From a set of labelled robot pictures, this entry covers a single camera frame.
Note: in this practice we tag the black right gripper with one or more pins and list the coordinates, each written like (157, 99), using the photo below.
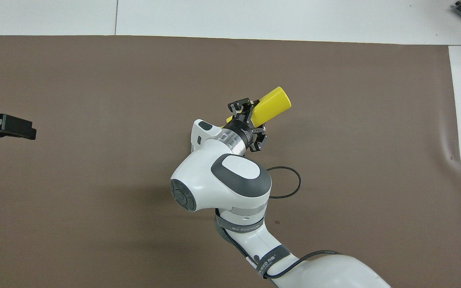
(244, 122)

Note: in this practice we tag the yellow squeeze bottle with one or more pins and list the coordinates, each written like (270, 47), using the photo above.
(272, 104)

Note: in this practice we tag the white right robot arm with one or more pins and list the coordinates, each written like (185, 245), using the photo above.
(222, 180)

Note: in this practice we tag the brown table mat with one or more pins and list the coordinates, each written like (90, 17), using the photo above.
(94, 220)

